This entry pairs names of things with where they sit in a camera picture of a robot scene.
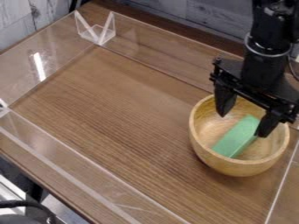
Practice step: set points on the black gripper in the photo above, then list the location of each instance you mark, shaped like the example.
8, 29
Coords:
257, 79

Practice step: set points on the green rectangular block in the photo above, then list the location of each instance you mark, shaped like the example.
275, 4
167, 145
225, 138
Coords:
238, 138

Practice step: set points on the brown wooden bowl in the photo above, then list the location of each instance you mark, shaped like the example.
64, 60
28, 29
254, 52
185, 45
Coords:
209, 127

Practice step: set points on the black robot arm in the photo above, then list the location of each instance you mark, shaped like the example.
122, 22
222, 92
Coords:
275, 20

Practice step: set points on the clear acrylic corner bracket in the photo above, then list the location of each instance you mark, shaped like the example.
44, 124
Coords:
98, 34

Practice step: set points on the clear acrylic tray wall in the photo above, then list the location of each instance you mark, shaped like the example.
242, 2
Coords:
88, 187

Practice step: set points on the black metal table frame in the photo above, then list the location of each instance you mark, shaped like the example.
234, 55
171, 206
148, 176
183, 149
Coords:
36, 212

